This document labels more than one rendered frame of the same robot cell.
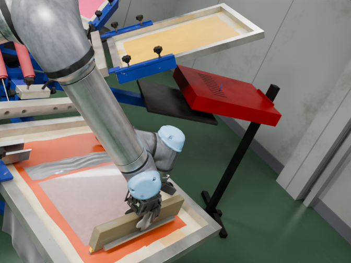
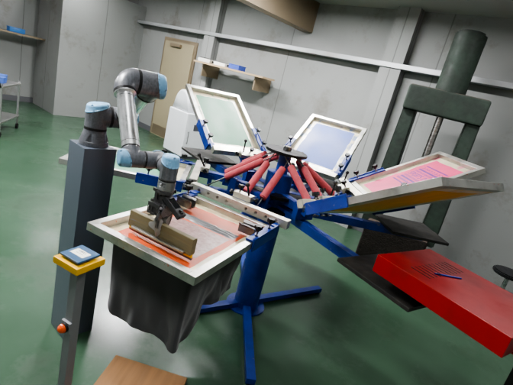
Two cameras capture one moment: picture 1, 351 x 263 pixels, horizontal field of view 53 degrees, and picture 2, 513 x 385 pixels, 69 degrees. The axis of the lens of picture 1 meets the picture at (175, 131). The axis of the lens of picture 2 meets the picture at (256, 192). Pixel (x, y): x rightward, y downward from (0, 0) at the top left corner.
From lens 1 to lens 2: 1.79 m
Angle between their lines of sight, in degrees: 72
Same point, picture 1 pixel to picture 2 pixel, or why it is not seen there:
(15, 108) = (221, 195)
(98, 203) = not seen: hidden behind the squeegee
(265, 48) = not seen: outside the picture
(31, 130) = (219, 209)
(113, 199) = not seen: hidden behind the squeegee
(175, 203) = (184, 236)
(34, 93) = (240, 195)
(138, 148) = (126, 134)
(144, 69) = (323, 204)
